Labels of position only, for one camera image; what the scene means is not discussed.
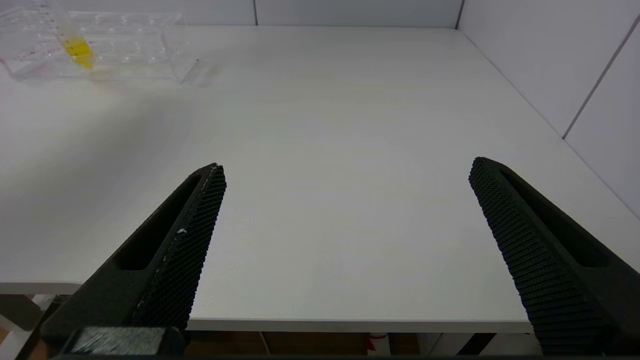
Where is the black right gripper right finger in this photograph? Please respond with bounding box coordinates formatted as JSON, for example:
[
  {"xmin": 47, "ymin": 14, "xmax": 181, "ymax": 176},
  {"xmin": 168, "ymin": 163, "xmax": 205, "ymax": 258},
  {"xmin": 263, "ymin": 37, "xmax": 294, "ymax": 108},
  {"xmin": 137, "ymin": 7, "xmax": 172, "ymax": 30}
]
[{"xmin": 468, "ymin": 156, "xmax": 640, "ymax": 355}]

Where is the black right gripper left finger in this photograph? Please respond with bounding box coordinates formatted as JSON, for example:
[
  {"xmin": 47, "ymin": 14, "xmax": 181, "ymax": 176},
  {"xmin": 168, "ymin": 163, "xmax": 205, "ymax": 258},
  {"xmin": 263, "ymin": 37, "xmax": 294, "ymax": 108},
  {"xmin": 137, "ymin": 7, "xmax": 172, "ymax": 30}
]
[{"xmin": 40, "ymin": 162, "xmax": 227, "ymax": 346}]

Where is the clear acrylic test tube rack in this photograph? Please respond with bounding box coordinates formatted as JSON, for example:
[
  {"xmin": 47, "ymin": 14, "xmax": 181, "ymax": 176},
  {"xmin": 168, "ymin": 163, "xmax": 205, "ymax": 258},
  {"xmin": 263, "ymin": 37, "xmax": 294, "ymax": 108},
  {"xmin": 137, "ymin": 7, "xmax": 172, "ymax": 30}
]
[{"xmin": 0, "ymin": 9, "xmax": 199, "ymax": 84}]

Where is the yellow pigment test tube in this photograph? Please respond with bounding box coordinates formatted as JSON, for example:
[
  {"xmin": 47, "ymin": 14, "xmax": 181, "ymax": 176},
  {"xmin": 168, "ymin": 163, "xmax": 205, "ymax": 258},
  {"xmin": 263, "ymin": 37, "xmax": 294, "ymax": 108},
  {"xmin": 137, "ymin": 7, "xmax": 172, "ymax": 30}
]
[{"xmin": 45, "ymin": 0, "xmax": 96, "ymax": 71}]

